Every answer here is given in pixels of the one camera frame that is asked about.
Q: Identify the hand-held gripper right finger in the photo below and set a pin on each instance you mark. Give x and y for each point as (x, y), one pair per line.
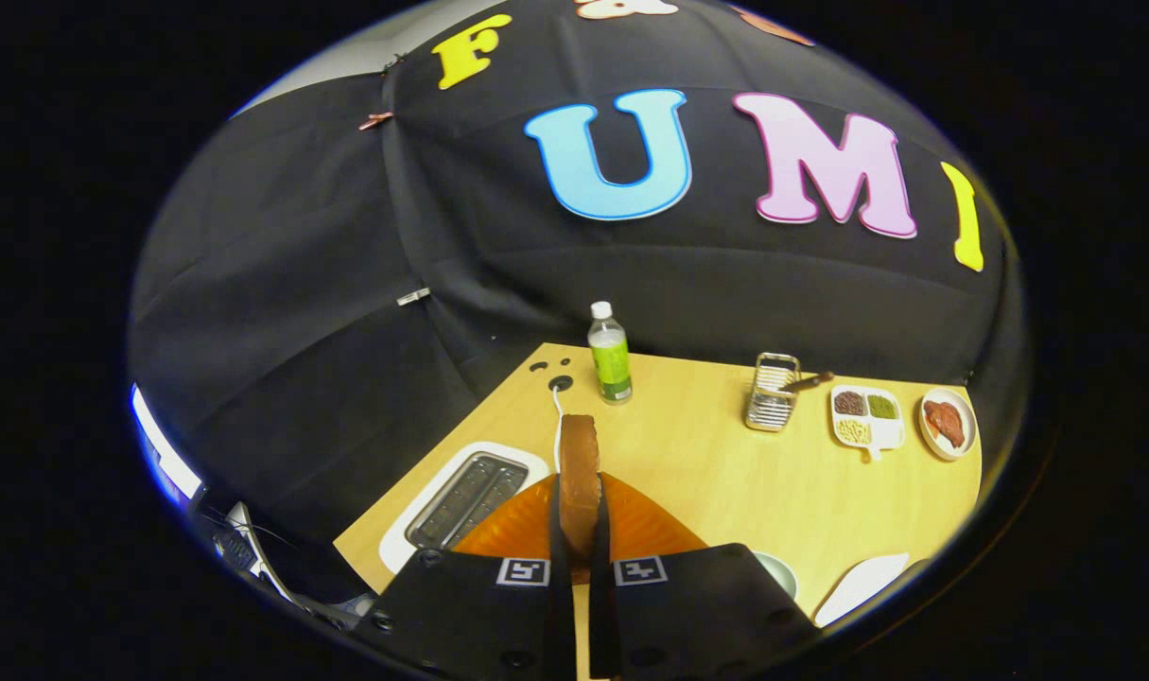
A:
(600, 605)

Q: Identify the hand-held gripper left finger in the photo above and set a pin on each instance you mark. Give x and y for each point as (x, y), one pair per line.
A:
(560, 586)

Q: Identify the toasted bread slice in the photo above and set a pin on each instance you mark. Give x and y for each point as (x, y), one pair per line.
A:
(580, 473)

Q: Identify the white toaster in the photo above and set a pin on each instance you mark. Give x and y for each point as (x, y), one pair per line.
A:
(470, 497)

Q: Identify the pale green round plate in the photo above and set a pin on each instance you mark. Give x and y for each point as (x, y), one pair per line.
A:
(782, 572)

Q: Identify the green drink bottle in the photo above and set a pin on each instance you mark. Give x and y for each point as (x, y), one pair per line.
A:
(611, 364)

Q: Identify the white leaf-shaped plate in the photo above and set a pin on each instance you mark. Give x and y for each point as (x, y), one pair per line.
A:
(858, 586)

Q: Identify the metal utensil holder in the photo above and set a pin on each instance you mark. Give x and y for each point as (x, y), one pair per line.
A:
(771, 407)

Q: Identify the pile of pale soybeans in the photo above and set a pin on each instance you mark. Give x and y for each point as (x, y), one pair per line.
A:
(853, 431)

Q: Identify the pile of brown beans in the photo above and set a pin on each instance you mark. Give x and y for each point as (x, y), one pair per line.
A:
(849, 403)

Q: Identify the black backdrop cloth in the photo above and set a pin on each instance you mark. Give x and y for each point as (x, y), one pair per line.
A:
(442, 284)

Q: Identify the small white cloth tag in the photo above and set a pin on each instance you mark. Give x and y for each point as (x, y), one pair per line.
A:
(413, 296)

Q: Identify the divided white dish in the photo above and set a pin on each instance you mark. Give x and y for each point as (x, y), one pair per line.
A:
(888, 433)

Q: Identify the pile of green beans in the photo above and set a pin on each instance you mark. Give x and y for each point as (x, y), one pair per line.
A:
(882, 407)

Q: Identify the round white plate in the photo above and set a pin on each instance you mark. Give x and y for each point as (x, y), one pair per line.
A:
(935, 446)

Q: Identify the brown meat slice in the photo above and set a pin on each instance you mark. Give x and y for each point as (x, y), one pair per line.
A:
(946, 423)

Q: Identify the red cloth clip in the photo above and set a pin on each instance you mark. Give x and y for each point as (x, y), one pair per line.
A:
(376, 120)

